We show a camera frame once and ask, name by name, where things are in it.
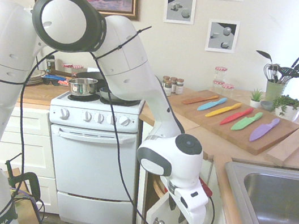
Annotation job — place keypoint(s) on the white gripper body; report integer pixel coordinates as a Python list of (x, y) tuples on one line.
[(193, 208)]

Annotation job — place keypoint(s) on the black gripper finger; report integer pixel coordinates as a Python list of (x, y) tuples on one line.
[(181, 218), (172, 202)]

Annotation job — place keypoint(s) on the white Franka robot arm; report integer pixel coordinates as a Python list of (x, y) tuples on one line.
[(123, 64)]

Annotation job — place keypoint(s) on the white drawer cabinet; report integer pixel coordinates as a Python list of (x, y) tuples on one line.
[(34, 150)]

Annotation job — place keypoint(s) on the large wooden carousel shelf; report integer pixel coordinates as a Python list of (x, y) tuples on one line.
[(158, 189)]

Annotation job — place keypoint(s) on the white oven drawer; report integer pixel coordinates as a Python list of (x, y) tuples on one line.
[(92, 211)]

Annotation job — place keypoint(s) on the large wooden cutting board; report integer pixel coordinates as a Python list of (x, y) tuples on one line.
[(221, 129)]

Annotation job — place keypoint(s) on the white kitchen stove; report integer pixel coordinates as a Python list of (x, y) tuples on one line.
[(86, 164)]

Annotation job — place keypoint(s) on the white oven door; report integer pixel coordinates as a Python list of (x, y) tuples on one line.
[(86, 162)]

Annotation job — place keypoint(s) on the white stove knob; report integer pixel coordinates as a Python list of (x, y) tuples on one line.
[(64, 114), (88, 116), (111, 119), (123, 121), (98, 117)]

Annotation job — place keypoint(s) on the red plastic knife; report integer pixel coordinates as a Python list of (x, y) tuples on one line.
[(236, 116)]

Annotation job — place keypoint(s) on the green plastic knife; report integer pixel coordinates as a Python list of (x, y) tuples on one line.
[(246, 122)]

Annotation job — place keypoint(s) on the yellow plastic knife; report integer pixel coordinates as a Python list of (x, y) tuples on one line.
[(223, 110)]

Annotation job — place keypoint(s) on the purple plastic knife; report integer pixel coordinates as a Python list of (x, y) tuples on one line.
[(262, 131)]

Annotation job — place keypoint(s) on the blue plastic knife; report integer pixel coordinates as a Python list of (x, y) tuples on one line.
[(211, 104)]

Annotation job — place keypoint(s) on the orange plastic knife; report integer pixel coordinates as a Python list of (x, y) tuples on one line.
[(197, 100)]

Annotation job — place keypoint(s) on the glass spice jar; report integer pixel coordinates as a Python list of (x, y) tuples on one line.
[(179, 86), (167, 89), (165, 80), (173, 85)]

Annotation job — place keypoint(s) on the light wooden plank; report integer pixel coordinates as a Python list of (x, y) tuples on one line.
[(290, 147)]

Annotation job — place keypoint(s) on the jar with red checkered lid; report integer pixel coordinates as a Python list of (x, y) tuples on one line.
[(220, 73), (217, 86), (72, 67), (227, 90)]

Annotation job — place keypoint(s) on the small succulent in white pot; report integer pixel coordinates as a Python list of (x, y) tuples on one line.
[(255, 99)]

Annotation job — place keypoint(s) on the small grey bowl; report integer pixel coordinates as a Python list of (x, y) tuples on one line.
[(266, 105)]

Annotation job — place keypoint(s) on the dark shallow pan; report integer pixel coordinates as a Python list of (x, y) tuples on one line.
[(106, 94)]

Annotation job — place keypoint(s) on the leafy plant in white pot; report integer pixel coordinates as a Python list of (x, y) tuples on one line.
[(288, 108)]

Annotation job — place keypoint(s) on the green utensil holder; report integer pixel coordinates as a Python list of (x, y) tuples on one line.
[(275, 91)]

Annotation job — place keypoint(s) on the black clamp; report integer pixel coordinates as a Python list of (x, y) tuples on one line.
[(30, 181)]

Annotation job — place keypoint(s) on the stainless steel pot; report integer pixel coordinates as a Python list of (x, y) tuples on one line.
[(82, 86)]

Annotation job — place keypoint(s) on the metal whisk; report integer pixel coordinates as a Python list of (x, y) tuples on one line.
[(269, 71)]

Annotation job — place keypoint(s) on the black slotted spoon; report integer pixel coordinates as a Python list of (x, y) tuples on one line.
[(286, 73)]

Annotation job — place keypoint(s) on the black serving spoon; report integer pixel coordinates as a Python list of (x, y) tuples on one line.
[(265, 55)]

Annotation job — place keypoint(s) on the black sunglasses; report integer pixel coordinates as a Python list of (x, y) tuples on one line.
[(49, 81)]

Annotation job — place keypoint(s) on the stack of plates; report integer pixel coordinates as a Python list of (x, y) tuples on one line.
[(36, 78)]

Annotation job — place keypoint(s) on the dark bottle with label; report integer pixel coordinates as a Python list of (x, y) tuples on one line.
[(50, 62)]

